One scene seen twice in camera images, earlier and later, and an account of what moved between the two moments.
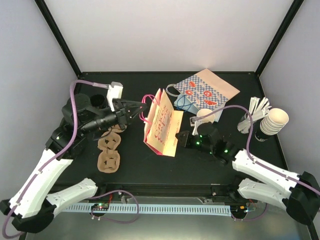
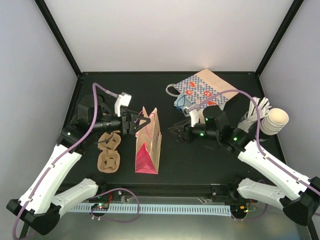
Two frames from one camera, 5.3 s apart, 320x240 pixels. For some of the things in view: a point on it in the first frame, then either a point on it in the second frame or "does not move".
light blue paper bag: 182,101 does not move
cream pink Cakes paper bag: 163,124 -> 148,144
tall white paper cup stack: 275,121 does not move
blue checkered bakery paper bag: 205,89 does not move
